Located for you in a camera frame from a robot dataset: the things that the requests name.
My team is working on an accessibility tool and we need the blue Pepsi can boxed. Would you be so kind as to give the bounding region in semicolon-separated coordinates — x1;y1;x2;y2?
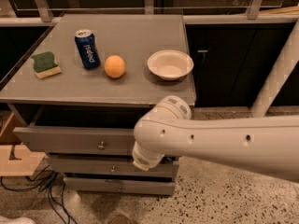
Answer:
75;29;101;69

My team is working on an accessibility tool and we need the grey top drawer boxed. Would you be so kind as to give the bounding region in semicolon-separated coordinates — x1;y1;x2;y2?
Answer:
12;105;141;157

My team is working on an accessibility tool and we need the white shoe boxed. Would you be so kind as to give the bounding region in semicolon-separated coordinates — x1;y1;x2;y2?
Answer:
0;216;36;224

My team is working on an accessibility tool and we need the orange fruit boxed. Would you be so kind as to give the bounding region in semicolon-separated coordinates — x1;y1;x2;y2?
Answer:
104;55;126;78

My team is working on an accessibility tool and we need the brown shoe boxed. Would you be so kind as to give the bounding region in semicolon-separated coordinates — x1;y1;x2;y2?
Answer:
107;214;132;224

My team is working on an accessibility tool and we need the black low cabinet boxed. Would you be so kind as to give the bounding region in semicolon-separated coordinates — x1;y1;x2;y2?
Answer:
186;23;294;107

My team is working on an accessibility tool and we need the grey bottom drawer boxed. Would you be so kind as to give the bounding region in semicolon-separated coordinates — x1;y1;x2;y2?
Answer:
64;177;176;196

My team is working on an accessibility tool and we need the blue cable on floor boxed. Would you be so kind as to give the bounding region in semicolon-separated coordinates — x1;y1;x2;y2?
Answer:
0;165;78;224

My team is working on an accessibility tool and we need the metal glass railing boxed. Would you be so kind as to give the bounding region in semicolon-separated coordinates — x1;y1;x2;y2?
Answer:
0;0;299;27

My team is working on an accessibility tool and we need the grey drawer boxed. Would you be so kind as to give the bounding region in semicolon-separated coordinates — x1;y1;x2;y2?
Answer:
46;154;178;178
12;105;141;157
64;177;176;196

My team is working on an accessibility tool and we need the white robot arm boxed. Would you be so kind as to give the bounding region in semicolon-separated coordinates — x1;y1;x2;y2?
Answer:
132;96;299;182

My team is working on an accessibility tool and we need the grey middle drawer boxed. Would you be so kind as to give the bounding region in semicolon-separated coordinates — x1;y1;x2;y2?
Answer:
46;154;178;178

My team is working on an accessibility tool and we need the grey drawer cabinet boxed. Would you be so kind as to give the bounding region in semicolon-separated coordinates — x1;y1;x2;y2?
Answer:
0;13;197;129

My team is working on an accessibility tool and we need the white pillar leg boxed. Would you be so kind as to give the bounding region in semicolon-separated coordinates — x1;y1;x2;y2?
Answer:
249;21;299;118

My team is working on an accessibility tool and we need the white bowl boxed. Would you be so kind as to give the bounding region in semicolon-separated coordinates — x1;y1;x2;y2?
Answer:
147;49;193;81

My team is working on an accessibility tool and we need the green yellow sponge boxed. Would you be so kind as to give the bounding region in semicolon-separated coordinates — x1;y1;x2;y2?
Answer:
31;51;61;79

